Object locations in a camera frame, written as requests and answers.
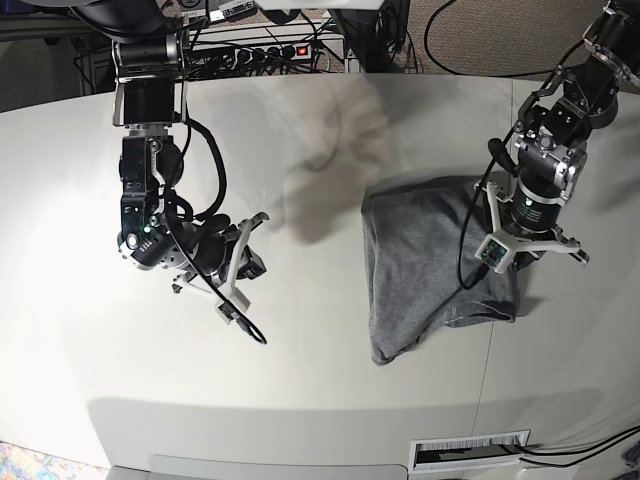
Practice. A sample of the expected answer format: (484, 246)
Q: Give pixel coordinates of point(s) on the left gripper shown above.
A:
(536, 204)

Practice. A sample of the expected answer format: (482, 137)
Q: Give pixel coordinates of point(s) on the black power strip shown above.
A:
(286, 54)

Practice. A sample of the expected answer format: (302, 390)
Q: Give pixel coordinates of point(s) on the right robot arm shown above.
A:
(152, 58)

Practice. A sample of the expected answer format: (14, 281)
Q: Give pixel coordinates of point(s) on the grey T-shirt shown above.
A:
(421, 272)

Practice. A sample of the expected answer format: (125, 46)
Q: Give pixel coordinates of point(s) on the grey device boxes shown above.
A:
(216, 11)

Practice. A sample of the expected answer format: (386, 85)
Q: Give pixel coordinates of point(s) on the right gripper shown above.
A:
(211, 244)

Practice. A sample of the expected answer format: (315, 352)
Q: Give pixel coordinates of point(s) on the white cable grommet tray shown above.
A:
(466, 453)

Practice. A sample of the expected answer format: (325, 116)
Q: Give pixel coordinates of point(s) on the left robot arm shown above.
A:
(555, 123)

